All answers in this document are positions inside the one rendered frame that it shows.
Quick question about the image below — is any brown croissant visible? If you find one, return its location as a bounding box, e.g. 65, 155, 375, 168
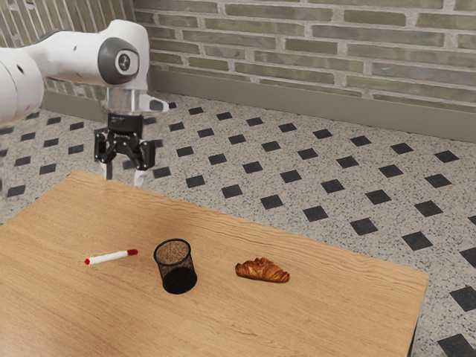
234, 257, 291, 283

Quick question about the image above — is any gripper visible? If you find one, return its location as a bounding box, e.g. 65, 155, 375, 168
93, 113, 156, 187

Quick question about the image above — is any black mesh pen holder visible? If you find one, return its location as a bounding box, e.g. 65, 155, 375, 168
152, 238, 199, 295

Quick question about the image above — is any white marker with red cap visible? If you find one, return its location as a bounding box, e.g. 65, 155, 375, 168
83, 248, 139, 266

